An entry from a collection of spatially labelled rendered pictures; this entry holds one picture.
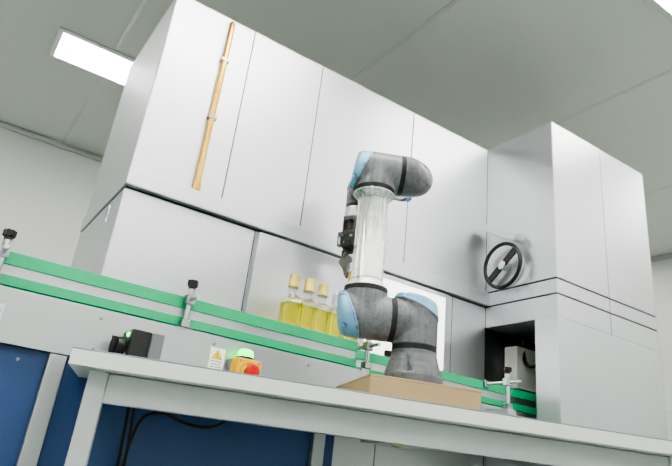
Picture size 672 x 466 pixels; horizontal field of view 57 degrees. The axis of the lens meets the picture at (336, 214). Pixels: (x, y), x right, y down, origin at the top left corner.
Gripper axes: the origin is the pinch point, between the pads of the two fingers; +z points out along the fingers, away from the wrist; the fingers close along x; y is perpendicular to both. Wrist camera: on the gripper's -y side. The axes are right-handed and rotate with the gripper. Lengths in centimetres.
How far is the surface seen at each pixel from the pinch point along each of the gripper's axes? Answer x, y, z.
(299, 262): -18.1, 7.2, -3.6
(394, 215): -0.8, -32.9, -36.9
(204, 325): -14, 55, 31
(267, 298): -23.0, 16.5, 12.1
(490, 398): 32, -57, 33
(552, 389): 53, -66, 27
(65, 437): -27, 80, 63
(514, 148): 40, -74, -84
